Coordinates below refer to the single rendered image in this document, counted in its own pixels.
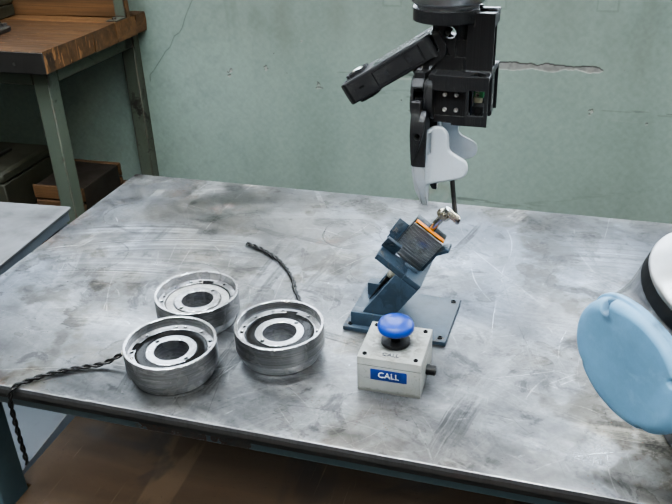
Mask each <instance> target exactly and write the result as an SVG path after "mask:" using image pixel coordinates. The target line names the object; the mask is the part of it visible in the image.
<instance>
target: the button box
mask: <svg viewBox="0 0 672 504"><path fill-rule="evenodd" d="M377 324H378V322H375V321H372V324H371V326H370V328H369V330H368V333H367V335H366V337H365V339H364V342H363V344H362V346H361V348H360V350H359V353H358V355H357V387H358V389H360V390H366V391H372V392H378V393H385V394H391V395H397V396H403V397H409V398H415V399H420V398H421V395H422V391H423V388H424V385H425V381H426V378H427V375H432V376H435V375H436V373H437V366H436V365H433V364H431V361H432V335H433V330H432V329H426V328H418V327H414V331H413V333H412V334H411V335H409V336H407V337H405V338H401V341H400V342H396V343H395V342H392V341H391V340H390V338H388V337H385V336H383V335H382V334H380V333H379V331H378V329H377Z"/></svg>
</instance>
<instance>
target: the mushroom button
mask: <svg viewBox="0 0 672 504"><path fill-rule="evenodd" d="M377 329H378V331H379V333H380V334H382V335H383V336H385V337H388V338H390V340H391V341H392V342H395V343H396V342H400V341H401V338H405V337H407V336H409V335H411V334H412V333H413V331H414V322H413V320H412V319H411V318H410V317H409V316H407V315H405V314H402V313H389V314H386V315H384V316H382V317H381V318H380V319H379V321H378V324H377Z"/></svg>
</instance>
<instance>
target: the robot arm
mask: <svg viewBox="0 0 672 504"><path fill-rule="evenodd" d="M411 1H412V2H413V3H414V5H413V20H414V21H415V22H418V23H422V24H427V25H433V26H432V27H430V28H429V29H427V30H425V31H424V32H422V33H420V34H419V35H417V36H415V37H414V38H412V39H410V40H409V41H407V42H405V43H404V44H402V45H400V46H399V47H397V48H395V49H394V50H392V51H390V52H389V53H387V54H385V55H383V56H382V57H380V58H378V59H377V60H375V61H373V62H372V63H370V64H368V63H365V64H363V65H361V66H360V67H356V68H355V69H354V70H353V71H352V72H350V73H349V74H348V75H347V77H346V78H347V80H346V81H345V82H344V83H343V85H342V86H341V88H342V90H343V91H344V93H345V95H346V96H347V98H348V99H349V101H350V102H351V104H353V105H354V104H356V103H357V102H359V101H361V102H364V101H366V100H368V99H369V98H372V97H374V96H375V95H376V94H377V93H379V92H380V91H381V90H382V88H383V87H385V86H387V85H389V84H390V83H392V82H394V81H396V80H397V79H399V78H401V77H403V76H404V75H406V74H408V73H410V72H411V71H413V73H414V75H413V77H412V80H411V88H410V114H411V119H410V161H411V167H412V178H413V184H414V189H415V192H416V194H417V196H418V198H419V200H420V202H421V204H422V205H426V206H427V205H428V195H429V184H430V186H431V188H432V189H437V185H438V183H439V182H445V181H451V180H458V179H461V178H463V177H464V176H465V175H466V174H467V171H468V165H467V162H466V161H465V160H464V159H469V158H472V157H474V156H475V155H476V153H477V144H476V142H474V141H473V140H471V139H469V138H467V137H465V136H463V135H462V134H461V133H460V132H459V127H458V126H468V127H482V128H486V127H487V116H490V115H491V114H492V110H493V108H496V103H497V89H498V74H499V61H496V60H495V57H496V41H497V26H498V23H499V21H500V14H501V7H494V6H484V5H483V4H482V3H483V2H484V1H485V0H411ZM452 27H453V28H454V29H455V30H456V33H453V32H452V31H453V28H452ZM577 345H578V351H579V354H580V357H581V359H582V362H583V367H584V370H585V372H586V374H587V376H588V378H589V380H590V382H591V384H592V386H593V387H594V389H595V390H596V392H597V393H598V395H599V396H600V397H601V399H602V400H603V401H604V402H605V403H606V405H607V406H608V407H609V408H610V409H611V410H612V411H613V412H614V413H615V414H616V415H618V416H619V417H620V418H621V419H623V420H624V421H625V422H627V423H628V424H630V425H632V426H633V427H635V428H638V429H643V430H644V431H646V432H648V433H651V434H657V435H664V437H665V439H666V441H667V442H668V444H669V445H670V447H671V448H672V233H669V234H667V235H666V236H664V237H663V238H661V239H660V240H659V241H658V242H657V243H656V244H655V246H654V247H653V248H652V250H651V251H650V253H649V254H648V256H647V257H646V258H645V260H644V261H643V263H642V264H641V266H640V267H639V269H638V270H637V272H636V273H635V275H634V276H633V278H632V279H631V280H630V282H629V283H628V284H627V285H625V286H624V287H623V288H622V289H620V290H619V291H617V292H615V293H614V292H609V293H605V294H602V295H600V296H599V297H598V298H597V300H596V301H593V302H592V303H590V304H589V305H588V306H587V307H586V308H585V309H584V311H583V312H582V314H581V316H580V319H579V322H578V326H577Z"/></svg>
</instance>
